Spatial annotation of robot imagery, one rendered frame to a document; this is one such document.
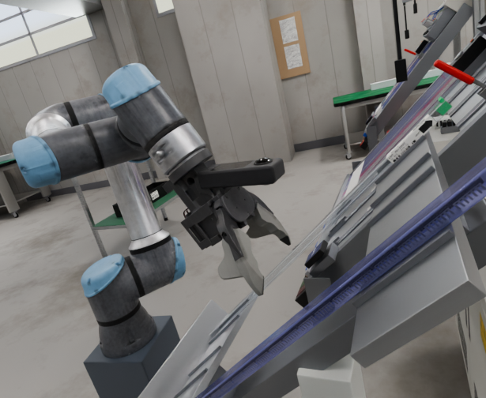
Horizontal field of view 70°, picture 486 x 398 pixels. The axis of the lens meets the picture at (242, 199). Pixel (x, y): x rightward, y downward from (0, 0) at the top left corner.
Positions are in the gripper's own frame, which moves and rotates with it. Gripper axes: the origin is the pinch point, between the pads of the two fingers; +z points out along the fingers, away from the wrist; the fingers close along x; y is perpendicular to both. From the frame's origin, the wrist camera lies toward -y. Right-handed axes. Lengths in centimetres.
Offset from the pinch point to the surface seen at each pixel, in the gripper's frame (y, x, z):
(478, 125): -30.1, -17.0, 1.0
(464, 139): -27.7, -17.0, 1.7
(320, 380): -4.1, 13.9, 8.7
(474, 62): -37, -53, -2
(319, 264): 2.4, -14.1, 8.4
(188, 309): 131, -95, 32
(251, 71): 121, -409, -106
